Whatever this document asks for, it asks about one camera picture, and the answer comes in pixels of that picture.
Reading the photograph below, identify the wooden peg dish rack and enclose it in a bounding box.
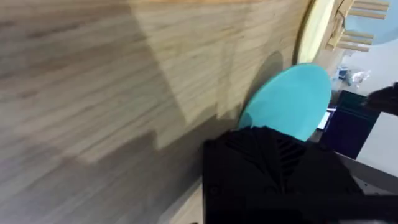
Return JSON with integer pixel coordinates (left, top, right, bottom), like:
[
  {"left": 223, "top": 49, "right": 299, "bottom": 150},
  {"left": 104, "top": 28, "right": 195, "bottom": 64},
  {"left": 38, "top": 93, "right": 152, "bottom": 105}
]
[{"left": 324, "top": 0, "right": 391, "bottom": 53}]

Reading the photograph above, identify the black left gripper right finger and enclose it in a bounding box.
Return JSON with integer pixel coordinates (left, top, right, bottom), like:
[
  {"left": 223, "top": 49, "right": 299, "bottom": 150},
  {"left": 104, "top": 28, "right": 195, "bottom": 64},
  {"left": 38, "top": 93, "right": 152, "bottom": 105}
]
[{"left": 264, "top": 126, "right": 315, "bottom": 187}]

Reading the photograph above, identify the pale yellow round plate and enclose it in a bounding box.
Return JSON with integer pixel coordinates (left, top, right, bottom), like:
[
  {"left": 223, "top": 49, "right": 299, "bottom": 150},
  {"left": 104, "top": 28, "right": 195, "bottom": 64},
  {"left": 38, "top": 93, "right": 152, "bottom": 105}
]
[{"left": 293, "top": 0, "right": 337, "bottom": 65}]

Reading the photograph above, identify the light blue round plate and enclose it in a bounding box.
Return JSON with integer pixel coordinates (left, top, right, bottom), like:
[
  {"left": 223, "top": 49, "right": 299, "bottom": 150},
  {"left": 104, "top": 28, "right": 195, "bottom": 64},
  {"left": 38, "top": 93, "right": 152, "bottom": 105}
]
[{"left": 343, "top": 0, "right": 398, "bottom": 46}]

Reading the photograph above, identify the dark blue box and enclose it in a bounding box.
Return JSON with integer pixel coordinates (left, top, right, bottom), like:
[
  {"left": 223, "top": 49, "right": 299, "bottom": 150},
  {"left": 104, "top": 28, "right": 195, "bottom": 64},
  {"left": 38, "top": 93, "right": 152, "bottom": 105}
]
[{"left": 319, "top": 90, "right": 382, "bottom": 160}]

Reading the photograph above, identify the teal round plate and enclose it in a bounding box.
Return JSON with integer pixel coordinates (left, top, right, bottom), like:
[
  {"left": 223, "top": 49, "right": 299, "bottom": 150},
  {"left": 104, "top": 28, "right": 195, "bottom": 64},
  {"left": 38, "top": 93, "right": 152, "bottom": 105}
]
[{"left": 238, "top": 63, "right": 332, "bottom": 142}]

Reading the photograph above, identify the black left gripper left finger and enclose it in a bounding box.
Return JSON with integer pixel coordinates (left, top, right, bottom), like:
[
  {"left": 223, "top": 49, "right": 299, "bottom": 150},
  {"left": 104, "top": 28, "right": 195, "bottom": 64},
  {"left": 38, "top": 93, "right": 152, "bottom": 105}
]
[{"left": 217, "top": 126, "right": 285, "bottom": 187}]

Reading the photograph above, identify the clear plastic bag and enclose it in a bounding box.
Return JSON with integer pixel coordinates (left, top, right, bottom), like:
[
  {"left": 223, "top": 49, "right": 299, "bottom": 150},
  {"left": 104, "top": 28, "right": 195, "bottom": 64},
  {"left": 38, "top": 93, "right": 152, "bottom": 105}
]
[{"left": 335, "top": 67, "right": 371, "bottom": 86}]

